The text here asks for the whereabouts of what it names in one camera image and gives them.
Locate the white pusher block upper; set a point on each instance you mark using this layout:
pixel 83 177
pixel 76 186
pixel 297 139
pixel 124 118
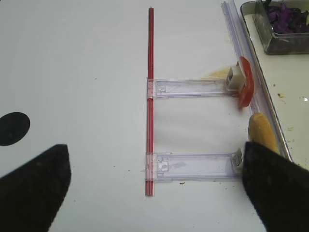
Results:
pixel 235 80

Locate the purple cabbage pile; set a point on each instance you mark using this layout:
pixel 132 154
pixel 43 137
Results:
pixel 283 19

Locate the upright bun half left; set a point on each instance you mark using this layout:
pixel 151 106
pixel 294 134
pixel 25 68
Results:
pixel 260 131

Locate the left red strip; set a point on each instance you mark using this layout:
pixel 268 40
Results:
pixel 149 179

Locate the clear rail holding tomato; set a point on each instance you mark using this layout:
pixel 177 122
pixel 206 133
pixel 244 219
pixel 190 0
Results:
pixel 161 89

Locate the black round table hole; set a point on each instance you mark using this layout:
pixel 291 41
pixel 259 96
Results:
pixel 13 127

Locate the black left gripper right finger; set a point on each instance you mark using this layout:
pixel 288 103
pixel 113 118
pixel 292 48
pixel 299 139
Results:
pixel 277 188

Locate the metal tray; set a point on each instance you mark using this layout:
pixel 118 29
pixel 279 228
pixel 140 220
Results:
pixel 287 79

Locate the left clear long divider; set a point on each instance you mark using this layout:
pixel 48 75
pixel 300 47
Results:
pixel 243 47

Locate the clear plastic food container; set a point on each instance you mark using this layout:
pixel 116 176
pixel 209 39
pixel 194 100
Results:
pixel 280 44

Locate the clear rail holding bun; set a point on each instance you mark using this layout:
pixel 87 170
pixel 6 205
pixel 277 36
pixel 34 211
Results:
pixel 193 167

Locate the upright tomato slices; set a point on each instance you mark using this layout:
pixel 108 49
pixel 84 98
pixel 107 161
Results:
pixel 247 91

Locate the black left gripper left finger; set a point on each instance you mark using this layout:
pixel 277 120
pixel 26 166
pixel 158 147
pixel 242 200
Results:
pixel 31 195

